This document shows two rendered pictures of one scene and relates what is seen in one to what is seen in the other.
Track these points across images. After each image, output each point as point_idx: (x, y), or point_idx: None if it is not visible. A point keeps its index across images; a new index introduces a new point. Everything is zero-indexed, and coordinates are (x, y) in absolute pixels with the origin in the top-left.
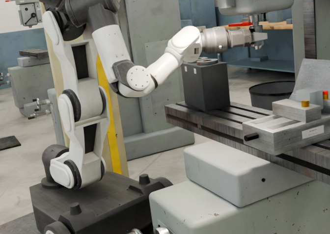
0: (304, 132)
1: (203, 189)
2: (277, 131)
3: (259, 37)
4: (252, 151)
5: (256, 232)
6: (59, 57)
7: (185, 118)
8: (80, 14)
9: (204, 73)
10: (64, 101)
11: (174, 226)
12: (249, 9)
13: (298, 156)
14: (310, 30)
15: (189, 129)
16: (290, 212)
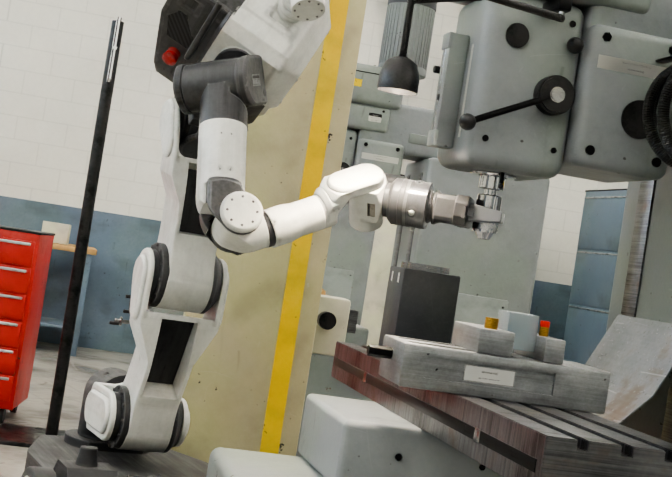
0: (471, 368)
1: (308, 467)
2: (415, 344)
3: (486, 215)
4: (409, 413)
5: None
6: (165, 182)
7: (353, 364)
8: (191, 92)
9: (409, 281)
10: (144, 259)
11: None
12: (465, 153)
13: (449, 409)
14: (636, 258)
15: (353, 386)
16: None
